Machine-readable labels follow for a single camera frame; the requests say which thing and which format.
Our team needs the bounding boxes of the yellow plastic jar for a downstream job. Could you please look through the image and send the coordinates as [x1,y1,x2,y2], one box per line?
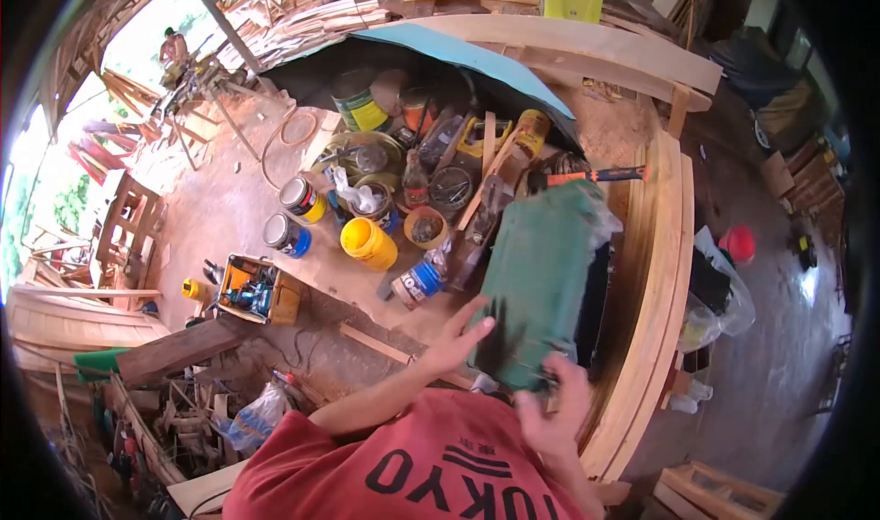
[340,217,400,272]

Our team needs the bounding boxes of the can with white plastic bag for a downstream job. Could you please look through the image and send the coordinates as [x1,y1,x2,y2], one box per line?
[346,181,400,236]

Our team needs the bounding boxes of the blue labelled tin can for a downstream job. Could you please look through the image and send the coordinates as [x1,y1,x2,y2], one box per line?
[262,212,313,260]

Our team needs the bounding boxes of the long light wooden boards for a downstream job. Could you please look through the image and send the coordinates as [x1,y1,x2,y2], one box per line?
[406,14,724,114]

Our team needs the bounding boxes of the person's right fingers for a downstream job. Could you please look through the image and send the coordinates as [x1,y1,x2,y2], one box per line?
[514,352,592,411]

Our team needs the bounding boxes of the yellow glue bottle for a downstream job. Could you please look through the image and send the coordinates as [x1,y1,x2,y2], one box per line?
[514,109,552,161]

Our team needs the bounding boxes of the blue and white labelled can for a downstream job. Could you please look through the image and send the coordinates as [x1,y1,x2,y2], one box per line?
[390,259,446,311]

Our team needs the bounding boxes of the dark wooden plank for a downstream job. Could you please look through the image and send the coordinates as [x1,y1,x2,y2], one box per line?
[115,315,257,388]

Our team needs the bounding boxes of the round dark container of nails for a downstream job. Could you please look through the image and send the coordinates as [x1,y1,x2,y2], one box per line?
[429,166,476,212]

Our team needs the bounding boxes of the pile of wood scraps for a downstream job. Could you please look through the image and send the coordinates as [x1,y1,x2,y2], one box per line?
[102,374,243,488]

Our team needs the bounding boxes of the blue tarp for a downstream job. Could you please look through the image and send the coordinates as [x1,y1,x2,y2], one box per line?
[349,22,580,123]

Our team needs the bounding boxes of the green case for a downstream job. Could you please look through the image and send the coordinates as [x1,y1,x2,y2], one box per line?
[467,179,614,392]

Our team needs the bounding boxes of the thin wooden strip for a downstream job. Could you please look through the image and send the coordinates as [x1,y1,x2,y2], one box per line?
[339,322,477,390]

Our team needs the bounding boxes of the curved light wooden planks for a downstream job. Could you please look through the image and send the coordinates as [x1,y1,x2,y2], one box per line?
[579,129,697,484]

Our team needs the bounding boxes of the yellow labelled tin can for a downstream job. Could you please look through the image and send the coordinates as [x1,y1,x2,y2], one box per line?
[278,176,328,226]

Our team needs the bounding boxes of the brown bowl of screws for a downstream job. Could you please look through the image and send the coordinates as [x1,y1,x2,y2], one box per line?
[403,205,450,251]

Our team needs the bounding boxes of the large green yellow paint can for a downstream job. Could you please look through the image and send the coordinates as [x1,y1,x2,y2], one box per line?
[330,68,393,133]

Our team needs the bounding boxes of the person's right hand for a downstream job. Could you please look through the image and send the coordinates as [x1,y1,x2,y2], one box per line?
[514,352,594,460]

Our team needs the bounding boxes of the light wooden crate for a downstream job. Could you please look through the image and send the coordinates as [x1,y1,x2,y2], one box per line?
[652,461,786,520]

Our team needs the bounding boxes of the clear plastic bag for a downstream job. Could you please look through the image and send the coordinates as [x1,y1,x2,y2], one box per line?
[678,226,757,354]

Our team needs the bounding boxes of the wooden chair frame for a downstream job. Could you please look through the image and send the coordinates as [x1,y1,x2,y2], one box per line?
[95,175,167,291]

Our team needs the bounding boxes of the wooden boat hull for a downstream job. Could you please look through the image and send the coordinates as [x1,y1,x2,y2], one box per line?
[5,285,173,378]

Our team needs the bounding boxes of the yellow handled hand saw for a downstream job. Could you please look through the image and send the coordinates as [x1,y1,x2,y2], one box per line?
[456,116,514,160]

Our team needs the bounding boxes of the orange tin can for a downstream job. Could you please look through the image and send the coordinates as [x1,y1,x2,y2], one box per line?
[399,87,439,137]

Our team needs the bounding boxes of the person's left hand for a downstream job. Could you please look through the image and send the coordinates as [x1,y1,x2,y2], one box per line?
[419,294,497,378]

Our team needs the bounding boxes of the orange and black handled hammer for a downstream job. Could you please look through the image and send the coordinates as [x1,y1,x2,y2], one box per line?
[528,165,650,195]

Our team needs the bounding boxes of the brown glass bottle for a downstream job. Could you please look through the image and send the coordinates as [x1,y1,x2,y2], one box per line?
[402,149,431,210]

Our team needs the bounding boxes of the blue printed plastic bag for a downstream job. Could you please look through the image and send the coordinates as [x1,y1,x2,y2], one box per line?
[212,380,291,454]

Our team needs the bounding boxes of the pile of wooden slats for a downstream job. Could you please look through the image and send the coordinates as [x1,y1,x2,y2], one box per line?
[219,0,394,68]

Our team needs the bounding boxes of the wooden hand plane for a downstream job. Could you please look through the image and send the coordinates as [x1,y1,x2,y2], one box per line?
[466,150,525,247]

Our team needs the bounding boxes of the red cap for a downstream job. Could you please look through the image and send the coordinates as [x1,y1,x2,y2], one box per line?
[718,225,757,266]

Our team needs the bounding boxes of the person's left fingers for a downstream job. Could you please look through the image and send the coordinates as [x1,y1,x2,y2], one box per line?
[445,294,497,356]

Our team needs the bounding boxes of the cardboard box of tools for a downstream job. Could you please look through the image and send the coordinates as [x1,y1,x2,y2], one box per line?
[216,253,304,327]

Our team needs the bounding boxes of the person's body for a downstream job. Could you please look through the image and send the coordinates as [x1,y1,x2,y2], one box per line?
[221,388,606,520]

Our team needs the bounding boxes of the orange hose loop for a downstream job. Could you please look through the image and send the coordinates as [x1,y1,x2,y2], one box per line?
[260,106,321,192]

